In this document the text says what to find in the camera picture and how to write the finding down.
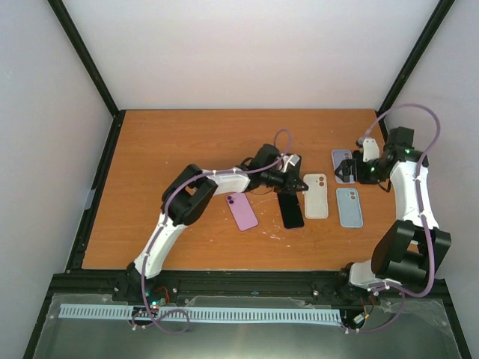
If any left black frame post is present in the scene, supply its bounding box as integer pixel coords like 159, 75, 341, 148
46, 0, 121, 117

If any small green circuit board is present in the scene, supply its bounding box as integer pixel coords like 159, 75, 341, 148
149, 297, 169, 310

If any black frame post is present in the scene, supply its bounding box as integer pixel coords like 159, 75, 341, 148
377, 0, 457, 117
46, 0, 121, 117

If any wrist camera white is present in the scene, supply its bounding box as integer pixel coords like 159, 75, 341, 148
281, 154, 301, 173
356, 137, 380, 162

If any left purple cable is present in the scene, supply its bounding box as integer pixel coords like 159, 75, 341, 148
140, 129, 293, 334

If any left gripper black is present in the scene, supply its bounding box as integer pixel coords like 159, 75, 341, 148
262, 169, 308, 194

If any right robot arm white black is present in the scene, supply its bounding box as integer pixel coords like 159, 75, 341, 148
333, 127, 451, 302

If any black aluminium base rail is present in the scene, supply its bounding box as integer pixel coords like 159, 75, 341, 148
47, 269, 373, 306

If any beige phone case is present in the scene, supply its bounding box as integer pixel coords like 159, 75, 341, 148
303, 174, 329, 219

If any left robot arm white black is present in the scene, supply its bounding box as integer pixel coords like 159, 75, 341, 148
126, 144, 308, 301

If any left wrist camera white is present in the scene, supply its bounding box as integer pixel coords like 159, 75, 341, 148
281, 154, 301, 173

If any lilac phone case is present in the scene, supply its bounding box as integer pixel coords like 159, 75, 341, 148
332, 150, 353, 172

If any light blue phone case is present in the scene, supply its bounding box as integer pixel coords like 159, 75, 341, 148
335, 188, 364, 228

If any right black frame post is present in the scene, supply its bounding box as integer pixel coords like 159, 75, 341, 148
377, 0, 457, 117

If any light blue cable duct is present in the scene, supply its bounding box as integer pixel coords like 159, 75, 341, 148
58, 304, 341, 326

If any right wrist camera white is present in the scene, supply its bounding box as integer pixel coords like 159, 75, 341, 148
356, 137, 380, 162

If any purple-edged black smartphone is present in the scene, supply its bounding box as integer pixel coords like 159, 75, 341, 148
226, 193, 259, 231

